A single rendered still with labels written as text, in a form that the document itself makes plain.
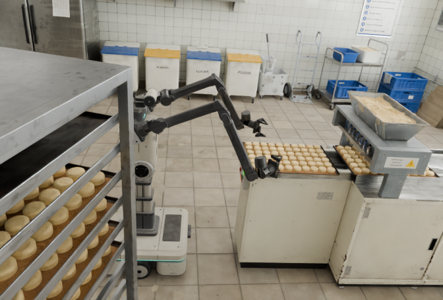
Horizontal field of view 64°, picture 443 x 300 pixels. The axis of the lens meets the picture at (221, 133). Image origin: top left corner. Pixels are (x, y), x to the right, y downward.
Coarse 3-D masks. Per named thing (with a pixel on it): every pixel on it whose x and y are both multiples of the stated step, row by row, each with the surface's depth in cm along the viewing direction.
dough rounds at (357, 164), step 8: (344, 152) 256; (352, 152) 257; (360, 152) 258; (352, 160) 246; (360, 160) 247; (352, 168) 240; (360, 168) 241; (368, 168) 241; (408, 176) 237; (416, 176) 238; (424, 176) 239; (432, 176) 240
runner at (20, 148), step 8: (104, 96) 86; (88, 104) 80; (80, 112) 77; (64, 120) 72; (48, 128) 68; (56, 128) 70; (40, 136) 66; (24, 144) 62; (8, 152) 59; (16, 152) 61; (0, 160) 57
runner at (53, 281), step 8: (120, 200) 106; (112, 208) 102; (104, 216) 97; (104, 224) 98; (96, 232) 94; (88, 240) 91; (80, 248) 88; (72, 256) 84; (64, 264) 82; (72, 264) 85; (56, 272) 79; (64, 272) 82; (56, 280) 80; (48, 288) 77; (40, 296) 75
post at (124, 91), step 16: (128, 80) 90; (128, 96) 92; (128, 112) 94; (128, 128) 96; (128, 144) 98; (128, 160) 100; (128, 176) 103; (128, 192) 105; (128, 208) 108; (128, 224) 111; (128, 240) 114; (128, 256) 117; (128, 272) 120; (128, 288) 123
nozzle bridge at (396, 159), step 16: (336, 112) 269; (352, 112) 258; (368, 128) 234; (352, 144) 282; (368, 144) 236; (384, 144) 213; (400, 144) 215; (416, 144) 217; (368, 160) 225; (384, 160) 210; (400, 160) 210; (416, 160) 211; (384, 176) 218; (400, 176) 215; (384, 192) 220; (400, 192) 221
